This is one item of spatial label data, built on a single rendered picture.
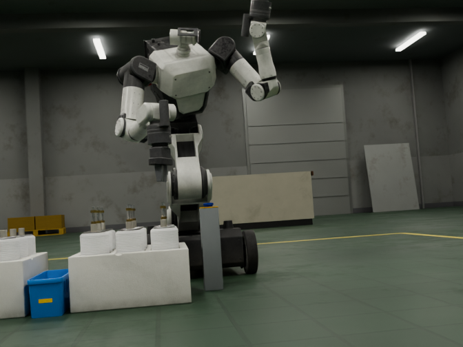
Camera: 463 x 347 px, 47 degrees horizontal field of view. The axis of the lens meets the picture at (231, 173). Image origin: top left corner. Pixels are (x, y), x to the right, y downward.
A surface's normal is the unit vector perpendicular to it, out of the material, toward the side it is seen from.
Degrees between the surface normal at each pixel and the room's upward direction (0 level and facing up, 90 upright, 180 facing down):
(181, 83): 129
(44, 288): 92
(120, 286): 90
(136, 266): 90
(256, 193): 90
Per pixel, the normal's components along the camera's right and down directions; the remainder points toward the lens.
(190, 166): 0.04, -0.77
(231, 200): 0.13, -0.07
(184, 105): 0.49, 0.55
